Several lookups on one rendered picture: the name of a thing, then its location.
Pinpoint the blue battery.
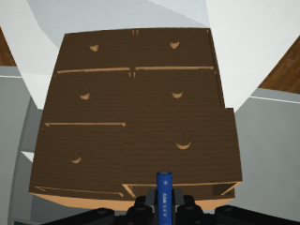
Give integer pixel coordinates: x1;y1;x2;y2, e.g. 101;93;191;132
157;172;173;225

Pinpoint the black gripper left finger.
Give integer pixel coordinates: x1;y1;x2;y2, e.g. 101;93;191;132
40;189;158;225

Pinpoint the brown wooden drawer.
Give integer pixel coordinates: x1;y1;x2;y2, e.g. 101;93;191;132
34;129;125;197
133;71;220;109
122;108;243;197
45;72;129;127
136;29;214;69
57;30;133;73

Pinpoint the brown wooden chest of drawers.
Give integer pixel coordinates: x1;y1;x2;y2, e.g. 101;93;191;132
28;27;235;211

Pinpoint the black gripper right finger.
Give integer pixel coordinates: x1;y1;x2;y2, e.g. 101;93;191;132
172;188;300;225

